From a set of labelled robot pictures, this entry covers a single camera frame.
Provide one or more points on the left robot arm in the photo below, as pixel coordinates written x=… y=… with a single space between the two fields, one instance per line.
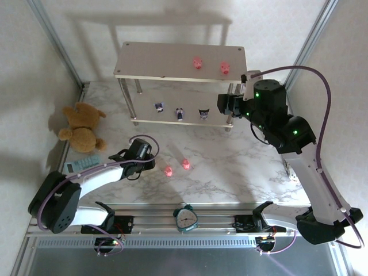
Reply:
x=97 y=175

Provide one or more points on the brown teddy bear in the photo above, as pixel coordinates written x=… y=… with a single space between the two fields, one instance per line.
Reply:
x=83 y=135

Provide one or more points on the lilac figurine with dark bow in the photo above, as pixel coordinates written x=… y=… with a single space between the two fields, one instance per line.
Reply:
x=180 y=114

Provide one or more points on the small black circuit board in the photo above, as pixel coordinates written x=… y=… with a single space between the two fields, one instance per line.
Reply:
x=266 y=241
x=105 y=244

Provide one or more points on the two-tier wooden shelf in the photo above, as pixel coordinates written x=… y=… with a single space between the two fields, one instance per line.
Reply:
x=161 y=60

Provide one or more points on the pink plastic pig toy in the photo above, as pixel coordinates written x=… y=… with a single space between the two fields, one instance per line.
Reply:
x=225 y=68
x=197 y=62
x=168 y=171
x=185 y=164

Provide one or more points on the aluminium side rail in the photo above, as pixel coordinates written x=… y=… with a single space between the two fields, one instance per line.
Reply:
x=84 y=89

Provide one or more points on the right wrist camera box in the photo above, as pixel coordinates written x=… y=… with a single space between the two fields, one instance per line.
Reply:
x=247 y=89

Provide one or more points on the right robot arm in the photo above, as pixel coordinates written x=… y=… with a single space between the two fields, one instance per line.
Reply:
x=313 y=184

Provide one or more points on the black hooded figurine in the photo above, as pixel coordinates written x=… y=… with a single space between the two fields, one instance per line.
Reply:
x=204 y=114

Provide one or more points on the teal alarm clock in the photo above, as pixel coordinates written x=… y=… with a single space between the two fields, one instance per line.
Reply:
x=186 y=220

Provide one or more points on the aluminium frame post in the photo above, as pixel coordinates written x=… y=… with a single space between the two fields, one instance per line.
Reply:
x=310 y=43
x=59 y=43

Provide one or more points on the light teal calculator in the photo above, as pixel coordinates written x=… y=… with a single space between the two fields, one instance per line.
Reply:
x=83 y=164

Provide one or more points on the lilac horned figurine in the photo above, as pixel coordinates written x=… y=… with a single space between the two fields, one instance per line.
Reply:
x=160 y=107

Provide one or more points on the aluminium rail base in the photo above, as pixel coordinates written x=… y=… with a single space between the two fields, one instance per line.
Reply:
x=155 y=218

